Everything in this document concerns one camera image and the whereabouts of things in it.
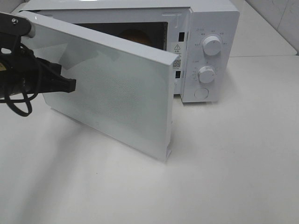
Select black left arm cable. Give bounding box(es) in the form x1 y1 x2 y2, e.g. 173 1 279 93
0 42 45 117

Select burger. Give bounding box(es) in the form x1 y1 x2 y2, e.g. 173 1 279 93
119 29 152 46

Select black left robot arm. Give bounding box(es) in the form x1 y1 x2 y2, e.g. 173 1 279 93
0 33 76 101

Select white microwave door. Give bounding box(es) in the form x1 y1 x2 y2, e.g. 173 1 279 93
19 11 177 161

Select white microwave knob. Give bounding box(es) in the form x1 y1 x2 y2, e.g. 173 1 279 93
202 35 222 56
198 66 216 84

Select round white door button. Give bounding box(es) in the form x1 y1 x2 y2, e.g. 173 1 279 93
194 88 209 100

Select white microwave oven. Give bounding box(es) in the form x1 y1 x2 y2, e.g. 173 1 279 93
17 0 240 103

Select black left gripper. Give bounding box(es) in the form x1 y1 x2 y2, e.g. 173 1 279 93
25 58 76 93

